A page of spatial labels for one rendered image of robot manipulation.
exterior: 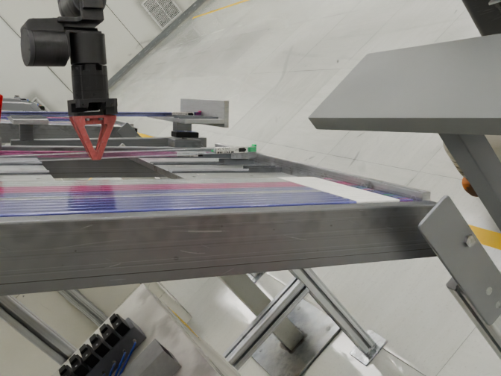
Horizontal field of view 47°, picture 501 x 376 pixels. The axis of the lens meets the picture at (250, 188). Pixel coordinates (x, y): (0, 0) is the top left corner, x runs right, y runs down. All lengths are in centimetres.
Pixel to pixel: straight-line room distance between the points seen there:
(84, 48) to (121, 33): 785
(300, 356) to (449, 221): 120
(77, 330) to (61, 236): 162
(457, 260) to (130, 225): 35
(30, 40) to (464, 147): 86
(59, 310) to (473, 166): 140
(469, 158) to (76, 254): 96
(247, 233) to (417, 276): 122
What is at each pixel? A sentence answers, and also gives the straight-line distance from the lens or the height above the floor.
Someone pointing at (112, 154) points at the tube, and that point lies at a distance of 100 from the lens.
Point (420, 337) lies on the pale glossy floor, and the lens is 160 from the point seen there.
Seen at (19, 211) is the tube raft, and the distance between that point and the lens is 55.
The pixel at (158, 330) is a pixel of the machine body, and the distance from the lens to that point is 111.
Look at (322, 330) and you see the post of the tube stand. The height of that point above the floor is 1.
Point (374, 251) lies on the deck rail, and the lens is 64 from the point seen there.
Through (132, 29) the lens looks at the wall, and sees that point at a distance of 887.
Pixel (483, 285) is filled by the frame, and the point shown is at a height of 64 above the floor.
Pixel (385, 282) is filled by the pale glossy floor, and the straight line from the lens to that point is 180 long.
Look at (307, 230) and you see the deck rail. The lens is 59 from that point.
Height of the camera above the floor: 112
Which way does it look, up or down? 23 degrees down
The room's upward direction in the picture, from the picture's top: 41 degrees counter-clockwise
